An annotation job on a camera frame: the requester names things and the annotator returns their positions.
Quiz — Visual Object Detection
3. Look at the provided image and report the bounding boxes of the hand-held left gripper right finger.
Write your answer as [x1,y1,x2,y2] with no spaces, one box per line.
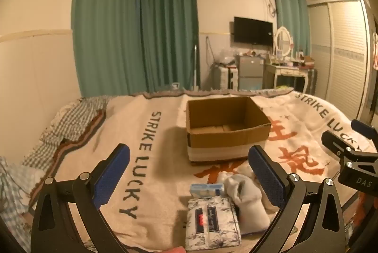
[247,144,348,253]

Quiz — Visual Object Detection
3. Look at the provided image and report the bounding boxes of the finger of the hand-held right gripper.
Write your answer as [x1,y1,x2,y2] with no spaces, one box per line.
[321,130,362,165]
[351,119,378,150]

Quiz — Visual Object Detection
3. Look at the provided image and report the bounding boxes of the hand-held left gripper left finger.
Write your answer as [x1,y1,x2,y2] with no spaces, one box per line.
[30,144,131,253]

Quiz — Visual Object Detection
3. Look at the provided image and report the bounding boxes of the white sock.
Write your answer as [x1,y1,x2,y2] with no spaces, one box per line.
[223,174,271,234]
[236,166,284,212]

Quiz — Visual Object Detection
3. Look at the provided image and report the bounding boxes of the brown cardboard box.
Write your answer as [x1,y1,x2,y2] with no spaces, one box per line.
[185,96,271,167]

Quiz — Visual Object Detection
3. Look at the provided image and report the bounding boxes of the small blue tissue pack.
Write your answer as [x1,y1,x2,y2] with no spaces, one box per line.
[189,183,226,199]

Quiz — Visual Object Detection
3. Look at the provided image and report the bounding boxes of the floral tissue pack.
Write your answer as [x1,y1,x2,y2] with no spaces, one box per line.
[185,197,242,250]

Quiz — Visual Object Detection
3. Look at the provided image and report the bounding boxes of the cream printed blanket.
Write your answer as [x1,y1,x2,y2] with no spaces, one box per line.
[30,89,378,253]

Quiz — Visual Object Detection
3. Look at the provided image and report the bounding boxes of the green checked bedsheet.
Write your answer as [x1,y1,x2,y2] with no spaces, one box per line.
[22,95,113,166]

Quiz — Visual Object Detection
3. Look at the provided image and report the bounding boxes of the white slatted wardrobe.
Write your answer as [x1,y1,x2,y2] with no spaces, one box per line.
[307,0,374,124]

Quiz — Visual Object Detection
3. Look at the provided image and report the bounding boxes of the white dressing table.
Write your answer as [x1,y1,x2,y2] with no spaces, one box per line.
[264,61,315,93]

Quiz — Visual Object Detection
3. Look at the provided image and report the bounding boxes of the blue checked cloth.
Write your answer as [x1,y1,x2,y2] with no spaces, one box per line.
[0,155,39,253]

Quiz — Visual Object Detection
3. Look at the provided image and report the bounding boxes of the small grey fridge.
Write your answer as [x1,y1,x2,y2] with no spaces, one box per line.
[236,55,264,91]

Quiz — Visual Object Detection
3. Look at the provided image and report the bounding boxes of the white oval vanity mirror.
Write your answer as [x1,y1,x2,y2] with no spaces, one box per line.
[274,26,295,57]

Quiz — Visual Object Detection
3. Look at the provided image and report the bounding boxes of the clear plastic bags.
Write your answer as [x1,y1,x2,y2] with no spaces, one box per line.
[214,49,240,67]

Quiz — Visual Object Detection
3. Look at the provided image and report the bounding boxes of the white mop pole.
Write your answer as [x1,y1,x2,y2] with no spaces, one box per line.
[192,44,202,91]

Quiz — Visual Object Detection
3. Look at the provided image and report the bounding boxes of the light green curtain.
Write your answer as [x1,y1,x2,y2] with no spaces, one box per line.
[271,0,311,58]

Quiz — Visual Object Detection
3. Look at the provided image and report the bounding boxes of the wide green curtain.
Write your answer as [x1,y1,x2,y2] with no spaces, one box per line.
[72,0,141,97]

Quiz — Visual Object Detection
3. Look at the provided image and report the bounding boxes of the narrow green curtain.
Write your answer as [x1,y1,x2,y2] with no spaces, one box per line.
[137,0,201,93]

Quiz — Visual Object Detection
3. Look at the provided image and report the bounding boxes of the black wall television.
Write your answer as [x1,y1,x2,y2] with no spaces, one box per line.
[233,16,274,47]

